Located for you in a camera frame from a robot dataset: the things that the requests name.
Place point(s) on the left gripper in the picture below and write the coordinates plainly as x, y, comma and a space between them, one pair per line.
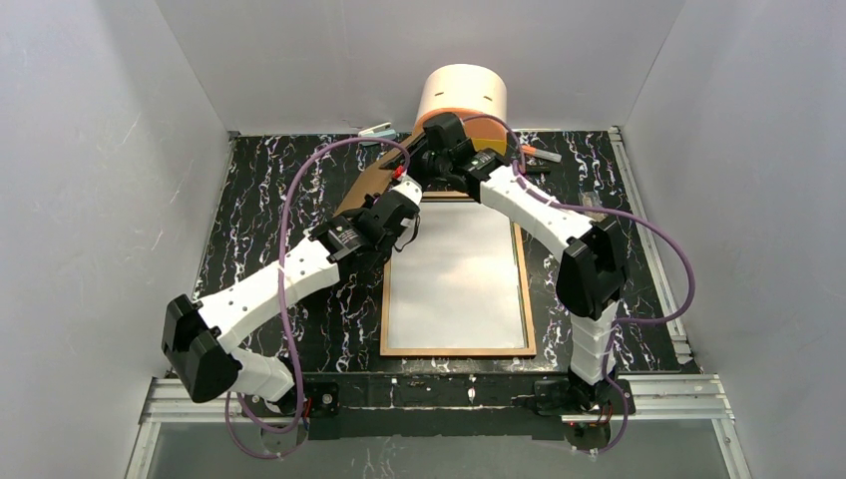
380, 220

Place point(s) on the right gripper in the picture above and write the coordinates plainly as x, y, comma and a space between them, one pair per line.
435, 175

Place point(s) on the brown cardboard backing board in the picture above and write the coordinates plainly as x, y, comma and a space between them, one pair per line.
376, 178

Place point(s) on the landscape photo print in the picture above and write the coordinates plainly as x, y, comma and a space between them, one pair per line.
456, 284

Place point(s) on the wooden picture frame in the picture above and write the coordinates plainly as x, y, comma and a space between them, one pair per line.
525, 297

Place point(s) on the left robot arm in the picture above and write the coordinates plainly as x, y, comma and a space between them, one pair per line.
202, 338

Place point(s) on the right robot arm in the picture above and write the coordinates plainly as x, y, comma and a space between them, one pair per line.
588, 243

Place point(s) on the teal white stapler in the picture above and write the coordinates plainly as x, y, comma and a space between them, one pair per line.
383, 130

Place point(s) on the round pastel drawer box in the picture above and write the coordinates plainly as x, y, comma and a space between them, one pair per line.
467, 90

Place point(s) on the orange capped grey marker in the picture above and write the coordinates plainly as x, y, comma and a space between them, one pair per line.
542, 154

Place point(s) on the orange capped black marker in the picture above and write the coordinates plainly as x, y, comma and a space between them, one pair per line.
532, 170

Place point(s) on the clear bag of clips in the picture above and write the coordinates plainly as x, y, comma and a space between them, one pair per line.
592, 199

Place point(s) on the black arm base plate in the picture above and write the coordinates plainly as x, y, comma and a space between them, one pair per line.
546, 406

